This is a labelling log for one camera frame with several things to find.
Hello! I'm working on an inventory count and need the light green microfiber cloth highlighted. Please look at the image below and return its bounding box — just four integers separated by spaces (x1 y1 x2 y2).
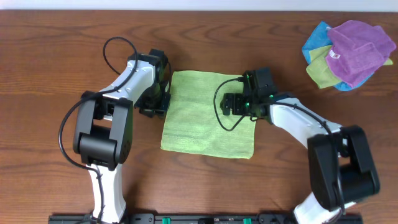
161 70 256 159

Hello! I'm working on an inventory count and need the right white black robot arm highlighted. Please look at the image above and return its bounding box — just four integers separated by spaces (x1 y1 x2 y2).
218 93 381 223

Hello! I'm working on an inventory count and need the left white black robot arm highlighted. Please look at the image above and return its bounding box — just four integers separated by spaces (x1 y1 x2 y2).
73 49 170 223

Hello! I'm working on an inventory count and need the olive green microfiber cloth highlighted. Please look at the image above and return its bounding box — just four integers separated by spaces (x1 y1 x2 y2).
306 43 395 88

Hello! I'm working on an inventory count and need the blue microfiber cloth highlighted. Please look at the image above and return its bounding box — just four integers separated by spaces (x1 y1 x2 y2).
302 21 372 91

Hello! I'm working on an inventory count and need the purple microfiber cloth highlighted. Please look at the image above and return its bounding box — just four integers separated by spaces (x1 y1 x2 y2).
325 20 397 88

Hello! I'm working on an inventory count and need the right black cable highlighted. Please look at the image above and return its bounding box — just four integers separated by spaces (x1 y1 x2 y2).
213 77 346 215

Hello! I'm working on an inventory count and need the black cable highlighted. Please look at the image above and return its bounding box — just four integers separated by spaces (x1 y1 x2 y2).
58 36 172 224
213 77 346 215

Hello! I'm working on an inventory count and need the left black cable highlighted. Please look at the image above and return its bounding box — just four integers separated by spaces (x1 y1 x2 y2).
58 36 172 224

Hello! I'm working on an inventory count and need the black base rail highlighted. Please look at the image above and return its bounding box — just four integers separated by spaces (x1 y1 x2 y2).
48 213 364 224

